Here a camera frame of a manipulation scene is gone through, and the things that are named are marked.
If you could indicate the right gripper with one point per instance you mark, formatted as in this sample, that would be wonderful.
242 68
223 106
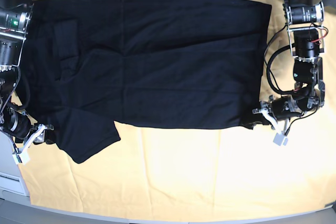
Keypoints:
26 133

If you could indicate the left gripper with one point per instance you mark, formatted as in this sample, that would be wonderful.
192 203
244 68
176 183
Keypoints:
274 112

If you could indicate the dark navy T-shirt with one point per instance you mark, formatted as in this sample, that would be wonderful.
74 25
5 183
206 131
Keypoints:
169 64

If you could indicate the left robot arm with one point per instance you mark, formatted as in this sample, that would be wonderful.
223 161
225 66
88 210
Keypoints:
306 34

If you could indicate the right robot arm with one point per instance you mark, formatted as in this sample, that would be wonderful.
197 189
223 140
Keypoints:
15 92

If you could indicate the white cabinet drawer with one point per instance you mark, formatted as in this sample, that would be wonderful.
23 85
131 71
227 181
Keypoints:
13 184

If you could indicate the yellow table cloth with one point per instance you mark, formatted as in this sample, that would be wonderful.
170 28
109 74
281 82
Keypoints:
197 175

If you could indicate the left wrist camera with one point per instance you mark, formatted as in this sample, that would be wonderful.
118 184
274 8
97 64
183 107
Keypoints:
280 139

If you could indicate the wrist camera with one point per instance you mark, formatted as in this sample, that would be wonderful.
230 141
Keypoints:
21 158
280 139

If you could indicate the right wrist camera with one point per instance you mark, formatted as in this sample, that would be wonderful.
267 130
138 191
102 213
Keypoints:
21 158

